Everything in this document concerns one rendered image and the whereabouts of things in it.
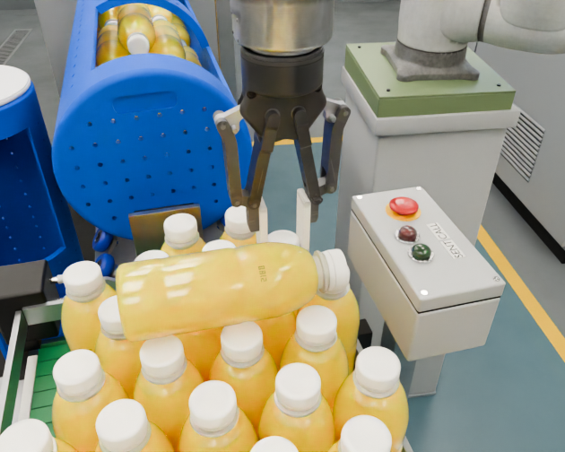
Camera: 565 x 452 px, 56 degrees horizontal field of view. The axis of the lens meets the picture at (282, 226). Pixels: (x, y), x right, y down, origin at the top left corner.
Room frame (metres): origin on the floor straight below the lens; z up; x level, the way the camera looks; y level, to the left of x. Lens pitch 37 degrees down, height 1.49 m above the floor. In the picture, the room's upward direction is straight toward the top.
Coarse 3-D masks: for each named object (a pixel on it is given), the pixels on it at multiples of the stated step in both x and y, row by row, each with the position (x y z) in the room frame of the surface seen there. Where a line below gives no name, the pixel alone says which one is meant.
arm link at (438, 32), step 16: (416, 0) 1.15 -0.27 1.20; (432, 0) 1.13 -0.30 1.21; (448, 0) 1.11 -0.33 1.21; (464, 0) 1.10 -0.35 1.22; (480, 0) 1.09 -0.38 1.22; (400, 16) 1.20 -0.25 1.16; (416, 16) 1.14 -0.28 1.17; (432, 16) 1.13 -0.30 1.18; (448, 16) 1.11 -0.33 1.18; (464, 16) 1.10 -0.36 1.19; (480, 16) 1.09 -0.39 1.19; (400, 32) 1.19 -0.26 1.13; (416, 32) 1.14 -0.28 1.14; (432, 32) 1.13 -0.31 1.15; (448, 32) 1.11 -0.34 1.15; (464, 32) 1.11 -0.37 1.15; (416, 48) 1.14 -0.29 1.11; (432, 48) 1.13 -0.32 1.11; (448, 48) 1.13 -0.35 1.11
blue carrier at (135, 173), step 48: (96, 0) 1.10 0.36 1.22; (144, 0) 1.08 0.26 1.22; (96, 96) 0.66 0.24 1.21; (144, 96) 0.68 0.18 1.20; (192, 96) 0.69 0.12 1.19; (96, 144) 0.67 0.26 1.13; (144, 144) 0.67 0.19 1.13; (192, 144) 0.69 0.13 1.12; (240, 144) 0.71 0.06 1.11; (96, 192) 0.65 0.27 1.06; (144, 192) 0.67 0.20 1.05; (192, 192) 0.69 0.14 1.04
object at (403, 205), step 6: (396, 198) 0.56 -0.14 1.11; (402, 198) 0.56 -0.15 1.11; (408, 198) 0.56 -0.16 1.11; (390, 204) 0.55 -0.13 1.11; (396, 204) 0.55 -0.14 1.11; (402, 204) 0.55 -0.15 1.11; (408, 204) 0.55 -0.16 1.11; (414, 204) 0.55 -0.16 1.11; (396, 210) 0.54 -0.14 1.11; (402, 210) 0.54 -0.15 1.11; (408, 210) 0.54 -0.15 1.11; (414, 210) 0.54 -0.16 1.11
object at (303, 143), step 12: (300, 108) 0.47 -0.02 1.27; (300, 120) 0.47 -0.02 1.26; (300, 132) 0.47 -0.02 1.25; (300, 144) 0.47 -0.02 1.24; (300, 156) 0.48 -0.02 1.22; (312, 156) 0.48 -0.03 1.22; (300, 168) 0.49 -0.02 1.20; (312, 168) 0.48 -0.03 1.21; (312, 180) 0.48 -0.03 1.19; (312, 192) 0.48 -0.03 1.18
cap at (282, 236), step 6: (270, 234) 0.49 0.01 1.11; (276, 234) 0.49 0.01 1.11; (282, 234) 0.49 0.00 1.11; (288, 234) 0.49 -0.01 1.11; (294, 234) 0.49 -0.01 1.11; (270, 240) 0.48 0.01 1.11; (276, 240) 0.48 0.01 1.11; (282, 240) 0.48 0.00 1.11; (288, 240) 0.48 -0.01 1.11; (294, 240) 0.48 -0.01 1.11
